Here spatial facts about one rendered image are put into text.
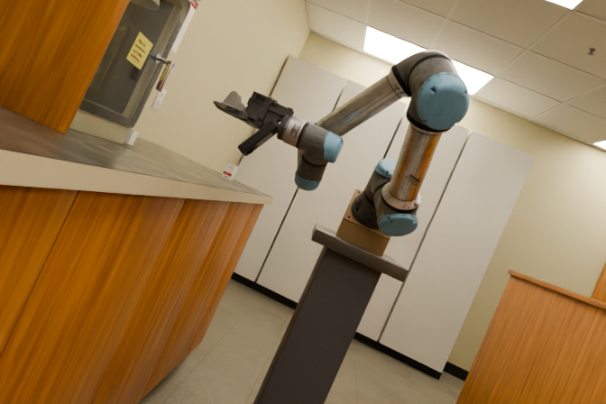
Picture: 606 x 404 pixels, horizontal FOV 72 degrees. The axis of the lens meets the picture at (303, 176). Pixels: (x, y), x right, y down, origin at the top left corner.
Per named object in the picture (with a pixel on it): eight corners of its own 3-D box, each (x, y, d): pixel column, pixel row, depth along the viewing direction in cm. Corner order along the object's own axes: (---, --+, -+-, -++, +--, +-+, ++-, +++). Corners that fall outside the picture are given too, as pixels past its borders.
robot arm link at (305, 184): (317, 169, 127) (328, 141, 120) (319, 196, 119) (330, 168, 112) (292, 164, 126) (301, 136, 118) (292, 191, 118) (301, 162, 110)
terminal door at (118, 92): (59, 101, 90) (139, -65, 91) (131, 129, 120) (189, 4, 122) (62, 103, 90) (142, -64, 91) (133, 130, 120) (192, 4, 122)
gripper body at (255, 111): (256, 97, 117) (296, 114, 116) (243, 125, 117) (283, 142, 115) (251, 89, 109) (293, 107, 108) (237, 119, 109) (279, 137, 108)
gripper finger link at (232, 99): (221, 86, 114) (252, 99, 113) (212, 105, 114) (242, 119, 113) (217, 82, 111) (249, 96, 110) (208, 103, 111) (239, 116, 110)
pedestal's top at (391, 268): (386, 266, 164) (390, 256, 164) (403, 282, 132) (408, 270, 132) (311, 232, 166) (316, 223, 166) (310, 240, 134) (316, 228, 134)
